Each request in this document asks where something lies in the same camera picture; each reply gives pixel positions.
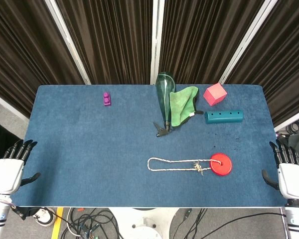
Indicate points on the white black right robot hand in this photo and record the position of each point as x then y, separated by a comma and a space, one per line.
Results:
291, 179

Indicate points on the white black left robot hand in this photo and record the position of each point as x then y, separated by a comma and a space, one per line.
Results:
7, 174

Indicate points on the red disc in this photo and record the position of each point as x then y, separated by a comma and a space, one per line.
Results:
224, 168

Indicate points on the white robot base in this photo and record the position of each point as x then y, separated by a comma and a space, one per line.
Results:
149, 224

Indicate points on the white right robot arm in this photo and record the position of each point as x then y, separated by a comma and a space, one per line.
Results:
297, 219

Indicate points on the white black sneaker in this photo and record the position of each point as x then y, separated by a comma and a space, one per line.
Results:
43, 216

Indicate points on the blue fabric table mat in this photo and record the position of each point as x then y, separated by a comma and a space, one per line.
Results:
89, 149

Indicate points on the teal holder with holes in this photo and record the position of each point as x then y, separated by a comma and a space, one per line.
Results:
223, 117

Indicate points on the pink foam cube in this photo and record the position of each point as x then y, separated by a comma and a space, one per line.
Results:
214, 94

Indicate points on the dark brown curtain panel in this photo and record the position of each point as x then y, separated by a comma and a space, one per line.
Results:
20, 54
199, 37
284, 62
109, 39

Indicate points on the purple toy building block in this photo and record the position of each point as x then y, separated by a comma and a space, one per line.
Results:
106, 99

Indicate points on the green microfibre cloth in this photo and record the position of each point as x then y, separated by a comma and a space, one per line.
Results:
183, 104

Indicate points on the green spray bottle black trigger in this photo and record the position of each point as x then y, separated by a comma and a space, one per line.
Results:
165, 94

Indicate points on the white partition frame rail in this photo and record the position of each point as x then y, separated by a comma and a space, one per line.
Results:
292, 119
7, 103

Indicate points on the white partition frame post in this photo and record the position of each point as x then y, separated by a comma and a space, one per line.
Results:
156, 39
244, 42
67, 42

